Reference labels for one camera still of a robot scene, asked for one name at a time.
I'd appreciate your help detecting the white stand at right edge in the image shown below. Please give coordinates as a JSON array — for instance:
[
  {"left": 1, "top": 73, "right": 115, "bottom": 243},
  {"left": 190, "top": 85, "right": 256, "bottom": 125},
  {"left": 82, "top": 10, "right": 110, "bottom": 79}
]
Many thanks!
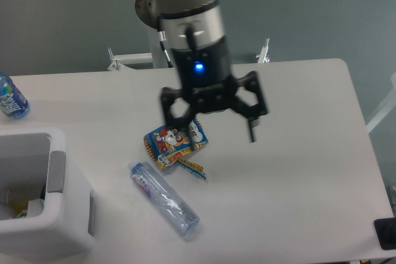
[{"left": 366, "top": 73, "right": 395, "bottom": 134}]

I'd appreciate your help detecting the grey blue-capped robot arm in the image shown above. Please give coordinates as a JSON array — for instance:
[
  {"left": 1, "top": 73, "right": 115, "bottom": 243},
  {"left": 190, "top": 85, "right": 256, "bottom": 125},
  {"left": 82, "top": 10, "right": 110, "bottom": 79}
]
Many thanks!
[{"left": 154, "top": 0, "right": 268, "bottom": 136}]

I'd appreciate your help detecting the black device at table edge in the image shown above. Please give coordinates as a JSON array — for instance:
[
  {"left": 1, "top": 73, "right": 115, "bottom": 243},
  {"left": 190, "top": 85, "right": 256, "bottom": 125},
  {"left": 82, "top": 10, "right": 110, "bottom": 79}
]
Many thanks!
[{"left": 374, "top": 218, "right": 396, "bottom": 250}]

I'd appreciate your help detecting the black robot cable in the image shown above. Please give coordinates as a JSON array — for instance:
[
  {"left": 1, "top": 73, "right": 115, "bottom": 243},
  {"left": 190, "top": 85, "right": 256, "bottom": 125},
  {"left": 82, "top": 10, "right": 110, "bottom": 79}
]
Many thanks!
[{"left": 159, "top": 40, "right": 174, "bottom": 69}]

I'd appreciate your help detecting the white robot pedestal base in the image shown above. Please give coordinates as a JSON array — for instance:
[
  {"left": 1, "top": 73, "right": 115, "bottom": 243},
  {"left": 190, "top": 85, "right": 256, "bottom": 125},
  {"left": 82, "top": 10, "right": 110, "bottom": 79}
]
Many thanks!
[{"left": 106, "top": 13, "right": 174, "bottom": 72}]

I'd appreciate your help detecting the clear plastic water bottle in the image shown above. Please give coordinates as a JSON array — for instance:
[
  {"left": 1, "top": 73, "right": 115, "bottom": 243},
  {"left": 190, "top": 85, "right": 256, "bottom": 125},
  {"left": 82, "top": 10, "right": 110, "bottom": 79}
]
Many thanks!
[{"left": 128, "top": 161, "right": 200, "bottom": 237}]

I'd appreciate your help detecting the blue raccoon snack bag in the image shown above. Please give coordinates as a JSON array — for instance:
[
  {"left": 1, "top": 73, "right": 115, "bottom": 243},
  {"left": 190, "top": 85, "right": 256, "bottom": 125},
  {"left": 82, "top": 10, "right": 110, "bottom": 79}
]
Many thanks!
[{"left": 143, "top": 118, "right": 209, "bottom": 180}]

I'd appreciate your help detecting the white metal frame bracket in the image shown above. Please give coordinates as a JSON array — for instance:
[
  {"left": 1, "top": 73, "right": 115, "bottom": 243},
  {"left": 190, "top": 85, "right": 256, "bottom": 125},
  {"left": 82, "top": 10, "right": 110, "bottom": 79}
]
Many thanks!
[{"left": 256, "top": 38, "right": 270, "bottom": 63}]

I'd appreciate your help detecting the blue green-label drink bottle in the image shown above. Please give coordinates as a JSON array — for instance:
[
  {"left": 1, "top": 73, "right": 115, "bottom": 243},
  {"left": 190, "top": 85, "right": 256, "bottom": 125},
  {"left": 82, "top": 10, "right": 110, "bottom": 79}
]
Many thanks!
[{"left": 1, "top": 72, "right": 30, "bottom": 119}]

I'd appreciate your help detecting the white push-button trash can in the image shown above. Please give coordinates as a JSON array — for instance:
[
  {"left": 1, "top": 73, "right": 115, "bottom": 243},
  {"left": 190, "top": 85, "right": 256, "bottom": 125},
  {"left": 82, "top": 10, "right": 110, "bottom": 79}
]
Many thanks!
[{"left": 1, "top": 127, "right": 95, "bottom": 262}]

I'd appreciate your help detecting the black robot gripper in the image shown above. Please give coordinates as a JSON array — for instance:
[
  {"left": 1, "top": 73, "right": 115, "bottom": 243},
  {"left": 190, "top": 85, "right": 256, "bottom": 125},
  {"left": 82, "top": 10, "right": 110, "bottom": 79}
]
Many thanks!
[{"left": 160, "top": 35, "right": 269, "bottom": 150}]

